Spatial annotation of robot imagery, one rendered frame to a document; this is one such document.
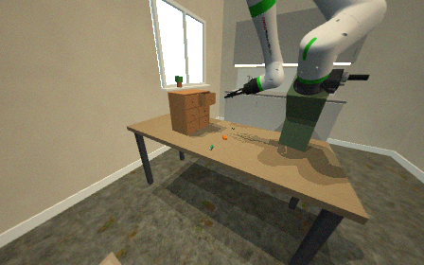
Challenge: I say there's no orange chest of drawers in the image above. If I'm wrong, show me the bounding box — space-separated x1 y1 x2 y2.
168 89 210 135

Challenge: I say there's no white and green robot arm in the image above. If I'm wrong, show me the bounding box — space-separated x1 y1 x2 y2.
246 0 387 96

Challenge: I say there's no brown wooden drawer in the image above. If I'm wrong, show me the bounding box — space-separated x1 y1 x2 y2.
200 115 209 128
186 107 199 122
199 92 216 107
185 94 199 109
186 119 199 134
199 106 209 117

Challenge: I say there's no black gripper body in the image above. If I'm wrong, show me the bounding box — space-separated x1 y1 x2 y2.
239 82 252 95

